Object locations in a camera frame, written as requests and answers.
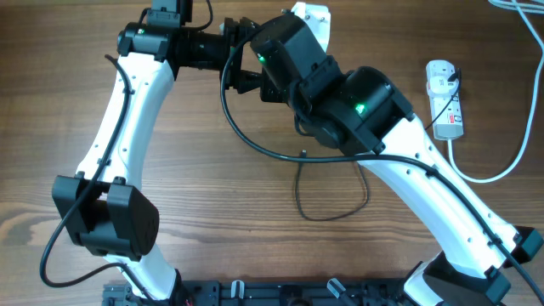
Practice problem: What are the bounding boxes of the black USB charging cable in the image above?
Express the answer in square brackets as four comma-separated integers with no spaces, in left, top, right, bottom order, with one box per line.
[294,68,462,223]

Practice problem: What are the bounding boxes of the white charger plug adapter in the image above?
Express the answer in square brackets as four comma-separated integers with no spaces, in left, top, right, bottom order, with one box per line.
[427,75,458,98]

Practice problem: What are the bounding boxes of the white power strip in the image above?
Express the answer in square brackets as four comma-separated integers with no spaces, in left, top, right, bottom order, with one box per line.
[426,59,463,141]

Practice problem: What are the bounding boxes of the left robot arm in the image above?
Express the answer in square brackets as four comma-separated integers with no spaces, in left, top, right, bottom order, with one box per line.
[52,1,260,305]

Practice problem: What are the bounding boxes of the white cables at corner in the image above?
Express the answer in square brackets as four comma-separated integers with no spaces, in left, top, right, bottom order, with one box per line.
[487,0,544,16]

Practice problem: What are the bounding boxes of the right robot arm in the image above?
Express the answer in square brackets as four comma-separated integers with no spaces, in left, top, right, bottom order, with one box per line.
[251,14,543,305]

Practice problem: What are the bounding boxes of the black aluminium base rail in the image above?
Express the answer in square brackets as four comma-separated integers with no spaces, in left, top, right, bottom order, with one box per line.
[101,278,409,306]

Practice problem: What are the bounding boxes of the white power strip cord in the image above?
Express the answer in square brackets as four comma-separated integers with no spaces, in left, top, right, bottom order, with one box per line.
[445,0,544,184]

